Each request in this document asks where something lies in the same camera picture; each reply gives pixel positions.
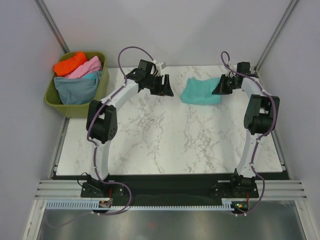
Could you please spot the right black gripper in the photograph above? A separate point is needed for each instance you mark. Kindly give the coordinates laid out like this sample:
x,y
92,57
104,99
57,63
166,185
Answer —
x,y
220,89

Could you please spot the olive green plastic bin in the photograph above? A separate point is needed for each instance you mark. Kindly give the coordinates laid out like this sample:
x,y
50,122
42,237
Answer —
x,y
52,98

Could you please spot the teal t shirt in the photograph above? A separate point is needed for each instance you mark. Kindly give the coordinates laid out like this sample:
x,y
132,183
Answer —
x,y
199,92

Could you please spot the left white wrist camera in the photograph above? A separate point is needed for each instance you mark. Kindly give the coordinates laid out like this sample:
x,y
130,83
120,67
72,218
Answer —
x,y
159,67

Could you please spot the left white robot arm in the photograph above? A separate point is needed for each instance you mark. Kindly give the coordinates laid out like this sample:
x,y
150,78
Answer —
x,y
102,120

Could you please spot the aluminium extrusion rail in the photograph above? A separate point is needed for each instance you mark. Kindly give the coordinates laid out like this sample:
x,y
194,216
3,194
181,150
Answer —
x,y
58,190

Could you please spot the light blue t shirt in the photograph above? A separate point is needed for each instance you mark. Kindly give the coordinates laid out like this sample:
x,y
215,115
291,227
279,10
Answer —
x,y
94,76

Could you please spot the orange t shirt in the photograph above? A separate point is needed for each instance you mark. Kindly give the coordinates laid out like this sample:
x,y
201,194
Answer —
x,y
65,67

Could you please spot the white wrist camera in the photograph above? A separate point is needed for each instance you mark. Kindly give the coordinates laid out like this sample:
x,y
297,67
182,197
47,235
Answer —
x,y
230,74
159,67

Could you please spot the grey blue t shirt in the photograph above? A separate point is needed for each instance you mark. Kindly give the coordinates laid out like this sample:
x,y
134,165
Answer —
x,y
76,91

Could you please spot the white slotted cable duct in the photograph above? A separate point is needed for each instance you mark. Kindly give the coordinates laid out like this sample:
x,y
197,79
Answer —
x,y
99,205

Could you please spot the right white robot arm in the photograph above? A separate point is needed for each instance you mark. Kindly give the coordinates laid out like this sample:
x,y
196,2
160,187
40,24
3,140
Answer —
x,y
259,121

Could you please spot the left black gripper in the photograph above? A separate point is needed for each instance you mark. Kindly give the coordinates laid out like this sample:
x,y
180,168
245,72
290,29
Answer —
x,y
162,90

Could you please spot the pink t shirt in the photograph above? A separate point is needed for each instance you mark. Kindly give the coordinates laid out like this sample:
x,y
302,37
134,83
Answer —
x,y
90,66

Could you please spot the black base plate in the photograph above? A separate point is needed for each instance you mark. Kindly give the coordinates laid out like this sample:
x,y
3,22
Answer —
x,y
167,189

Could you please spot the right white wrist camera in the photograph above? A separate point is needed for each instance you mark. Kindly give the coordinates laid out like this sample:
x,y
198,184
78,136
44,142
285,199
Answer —
x,y
230,74

